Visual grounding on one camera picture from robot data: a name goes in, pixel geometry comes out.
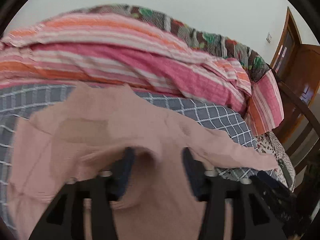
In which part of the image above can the white floral mattress sheet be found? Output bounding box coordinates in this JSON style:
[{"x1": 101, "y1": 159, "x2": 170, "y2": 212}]
[{"x1": 255, "y1": 132, "x2": 296, "y2": 192}]

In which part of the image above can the dark wooden bed footboard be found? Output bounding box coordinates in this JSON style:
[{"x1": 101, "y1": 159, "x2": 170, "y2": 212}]
[{"x1": 271, "y1": 69, "x2": 319, "y2": 191}]

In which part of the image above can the white wall switch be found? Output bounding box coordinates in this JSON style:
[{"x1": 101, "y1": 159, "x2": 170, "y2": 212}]
[{"x1": 266, "y1": 33, "x2": 272, "y2": 43}]

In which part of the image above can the grey grid bedsheet with star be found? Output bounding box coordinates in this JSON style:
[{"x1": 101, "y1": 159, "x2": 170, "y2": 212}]
[{"x1": 0, "y1": 84, "x2": 278, "y2": 233}]

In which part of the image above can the dark floral patchwork blanket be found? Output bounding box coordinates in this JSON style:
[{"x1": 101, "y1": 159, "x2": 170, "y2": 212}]
[{"x1": 81, "y1": 4, "x2": 270, "y2": 82}]

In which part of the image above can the brown wooden door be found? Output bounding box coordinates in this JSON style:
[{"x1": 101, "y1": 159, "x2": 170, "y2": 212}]
[{"x1": 271, "y1": 9, "x2": 319, "y2": 107}]

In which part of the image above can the pink orange striped quilt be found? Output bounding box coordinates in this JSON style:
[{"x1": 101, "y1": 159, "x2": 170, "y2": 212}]
[{"x1": 1, "y1": 13, "x2": 284, "y2": 135}]

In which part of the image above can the pink knit turtleneck sweater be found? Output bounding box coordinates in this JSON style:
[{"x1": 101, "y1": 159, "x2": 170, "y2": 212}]
[{"x1": 7, "y1": 83, "x2": 278, "y2": 239}]

